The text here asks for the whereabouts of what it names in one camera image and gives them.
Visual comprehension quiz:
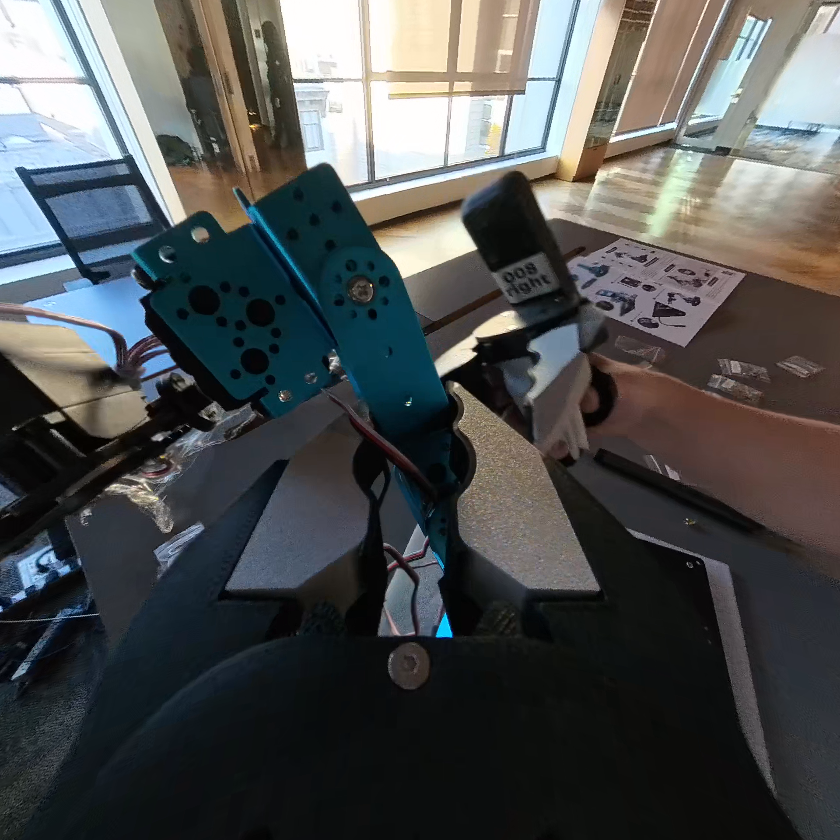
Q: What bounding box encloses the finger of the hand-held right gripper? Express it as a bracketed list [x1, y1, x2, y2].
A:
[504, 325, 586, 410]

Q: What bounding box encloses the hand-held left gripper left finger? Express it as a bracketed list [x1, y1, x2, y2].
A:
[223, 420, 388, 634]

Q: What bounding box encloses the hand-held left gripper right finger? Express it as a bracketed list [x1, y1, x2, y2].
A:
[438, 382, 603, 636]

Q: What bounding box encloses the blue toy robot arm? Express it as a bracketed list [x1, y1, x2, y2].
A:
[0, 163, 716, 664]

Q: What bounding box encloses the robot arm instruction booklet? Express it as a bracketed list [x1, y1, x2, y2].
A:
[567, 238, 747, 349]

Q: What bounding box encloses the person's right forearm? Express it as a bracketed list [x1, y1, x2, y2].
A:
[659, 374, 840, 549]

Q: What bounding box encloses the empty black desk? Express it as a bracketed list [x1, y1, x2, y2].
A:
[26, 276, 158, 329]

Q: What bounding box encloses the person's right hand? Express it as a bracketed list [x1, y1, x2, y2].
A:
[543, 353, 667, 462]

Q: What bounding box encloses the large glass window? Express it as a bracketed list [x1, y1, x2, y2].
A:
[0, 0, 126, 253]
[279, 0, 581, 191]

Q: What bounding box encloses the white foam sheet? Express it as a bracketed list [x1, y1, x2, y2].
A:
[626, 528, 778, 795]

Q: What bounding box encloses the mirrored wooden cabinet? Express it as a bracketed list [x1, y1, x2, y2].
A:
[154, 0, 309, 211]

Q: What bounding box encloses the black mesh office chair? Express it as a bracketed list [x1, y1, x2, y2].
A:
[14, 154, 173, 284]

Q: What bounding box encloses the red white servo cable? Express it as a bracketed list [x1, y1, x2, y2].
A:
[0, 303, 168, 388]

